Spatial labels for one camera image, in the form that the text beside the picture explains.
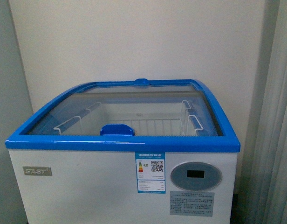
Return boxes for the sliding glass freezer lid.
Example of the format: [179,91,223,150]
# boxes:
[28,84,222,136]

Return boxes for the white chest freezer blue rim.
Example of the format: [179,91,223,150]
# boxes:
[6,79,240,224]

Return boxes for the blue energy label sticker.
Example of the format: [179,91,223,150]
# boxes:
[135,152,166,194]

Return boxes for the grey oval control panel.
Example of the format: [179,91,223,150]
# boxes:
[171,162,222,191]

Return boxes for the grey text info sticker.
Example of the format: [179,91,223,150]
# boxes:
[170,191,215,217]

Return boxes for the silver brand logo plate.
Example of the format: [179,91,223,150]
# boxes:
[23,166,52,176]

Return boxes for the grey vertical blinds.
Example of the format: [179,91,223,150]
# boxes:
[238,0,287,224]

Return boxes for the white wire freezer basket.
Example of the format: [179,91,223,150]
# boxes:
[53,100,205,136]

